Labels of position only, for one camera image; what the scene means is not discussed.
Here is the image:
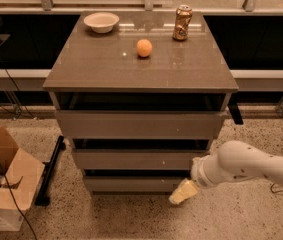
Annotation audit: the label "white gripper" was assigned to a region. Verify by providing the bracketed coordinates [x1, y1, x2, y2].
[169, 155, 218, 205]

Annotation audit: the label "grey drawer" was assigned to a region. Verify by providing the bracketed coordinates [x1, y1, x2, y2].
[55, 110, 225, 139]
[83, 177, 183, 193]
[72, 150, 207, 170]

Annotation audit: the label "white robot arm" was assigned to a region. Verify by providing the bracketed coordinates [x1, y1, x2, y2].
[169, 140, 283, 205]

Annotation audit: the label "grey drawer cabinet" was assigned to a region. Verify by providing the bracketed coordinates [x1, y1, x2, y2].
[42, 10, 239, 198]

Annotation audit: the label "open cardboard box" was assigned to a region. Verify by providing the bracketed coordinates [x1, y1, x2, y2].
[0, 127, 44, 231]

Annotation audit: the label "black floor stand bar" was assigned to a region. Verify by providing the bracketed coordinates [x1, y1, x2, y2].
[35, 135, 66, 206]

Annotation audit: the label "orange fruit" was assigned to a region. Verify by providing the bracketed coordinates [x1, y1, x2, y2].
[136, 39, 152, 58]

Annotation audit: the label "crushed gold soda can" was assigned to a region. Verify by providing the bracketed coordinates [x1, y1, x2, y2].
[173, 5, 193, 41]

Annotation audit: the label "white bowl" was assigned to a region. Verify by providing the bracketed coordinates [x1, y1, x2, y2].
[83, 12, 119, 34]

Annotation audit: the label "black cable on left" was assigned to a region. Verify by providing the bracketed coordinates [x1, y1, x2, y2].
[0, 37, 39, 240]

